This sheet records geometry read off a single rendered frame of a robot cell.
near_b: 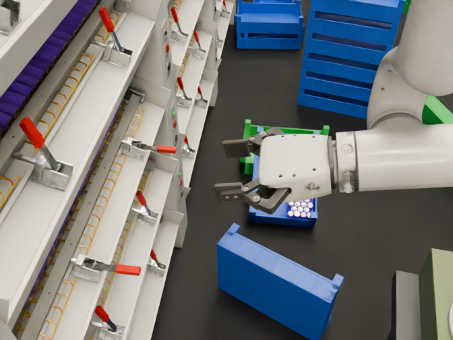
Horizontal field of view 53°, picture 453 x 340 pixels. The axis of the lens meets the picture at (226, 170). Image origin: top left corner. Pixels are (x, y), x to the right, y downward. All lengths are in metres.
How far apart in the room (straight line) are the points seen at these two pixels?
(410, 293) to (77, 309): 0.66
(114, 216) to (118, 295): 0.20
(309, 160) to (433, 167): 0.16
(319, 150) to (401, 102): 0.14
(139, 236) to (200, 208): 0.49
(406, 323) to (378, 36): 1.02
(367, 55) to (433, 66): 1.21
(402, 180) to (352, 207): 0.90
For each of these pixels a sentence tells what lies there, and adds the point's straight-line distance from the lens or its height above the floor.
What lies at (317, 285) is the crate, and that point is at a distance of 1.09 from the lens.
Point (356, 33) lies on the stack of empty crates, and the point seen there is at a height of 0.34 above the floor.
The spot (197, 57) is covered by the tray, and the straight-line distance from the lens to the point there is 1.55.
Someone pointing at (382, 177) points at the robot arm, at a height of 0.69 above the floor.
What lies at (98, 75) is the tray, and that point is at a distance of 0.74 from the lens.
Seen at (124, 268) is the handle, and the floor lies 0.54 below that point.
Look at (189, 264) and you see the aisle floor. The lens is 1.35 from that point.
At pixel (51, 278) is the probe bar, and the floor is 0.56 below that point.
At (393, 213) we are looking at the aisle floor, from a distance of 1.55.
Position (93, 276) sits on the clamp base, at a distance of 0.73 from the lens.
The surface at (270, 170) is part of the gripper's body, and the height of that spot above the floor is 0.67.
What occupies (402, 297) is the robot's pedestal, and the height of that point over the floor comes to 0.28.
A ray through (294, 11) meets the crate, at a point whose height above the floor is 0.10.
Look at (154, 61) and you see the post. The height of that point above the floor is 0.63.
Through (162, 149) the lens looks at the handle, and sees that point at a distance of 0.87.
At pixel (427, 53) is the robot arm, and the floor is 0.87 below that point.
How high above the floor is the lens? 1.12
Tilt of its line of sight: 45 degrees down
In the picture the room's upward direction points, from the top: straight up
